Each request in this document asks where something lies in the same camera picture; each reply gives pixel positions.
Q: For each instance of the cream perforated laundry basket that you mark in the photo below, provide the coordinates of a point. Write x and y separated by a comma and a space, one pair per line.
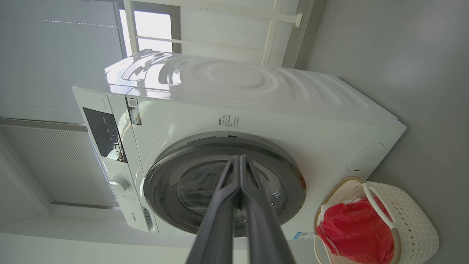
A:
414, 220

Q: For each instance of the blue energy label sticker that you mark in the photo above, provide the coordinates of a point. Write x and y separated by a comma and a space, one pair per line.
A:
303, 235

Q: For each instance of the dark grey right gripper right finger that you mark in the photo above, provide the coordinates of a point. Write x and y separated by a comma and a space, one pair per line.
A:
263, 234

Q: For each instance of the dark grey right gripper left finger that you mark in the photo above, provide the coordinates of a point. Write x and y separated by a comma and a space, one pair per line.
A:
216, 227

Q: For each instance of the washing machine glass door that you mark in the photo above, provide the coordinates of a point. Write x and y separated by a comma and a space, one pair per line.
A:
165, 190

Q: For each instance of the round white filter cover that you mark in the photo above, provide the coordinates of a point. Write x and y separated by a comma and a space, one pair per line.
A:
366, 157

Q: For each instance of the white washing machine dial knob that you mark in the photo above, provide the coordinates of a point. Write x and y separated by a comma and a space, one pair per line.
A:
119, 183

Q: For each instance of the white front-load washing machine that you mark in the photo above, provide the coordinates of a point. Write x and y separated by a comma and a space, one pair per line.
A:
256, 102

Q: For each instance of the white slatted window blind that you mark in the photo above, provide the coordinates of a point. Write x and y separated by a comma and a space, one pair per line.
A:
55, 165
55, 55

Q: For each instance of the black washing machine display panel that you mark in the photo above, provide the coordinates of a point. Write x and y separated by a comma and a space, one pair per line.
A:
104, 134

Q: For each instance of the red and white garment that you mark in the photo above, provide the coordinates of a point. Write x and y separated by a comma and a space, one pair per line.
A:
355, 231

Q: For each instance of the black QR code sticker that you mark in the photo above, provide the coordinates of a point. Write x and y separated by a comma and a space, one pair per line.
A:
133, 112

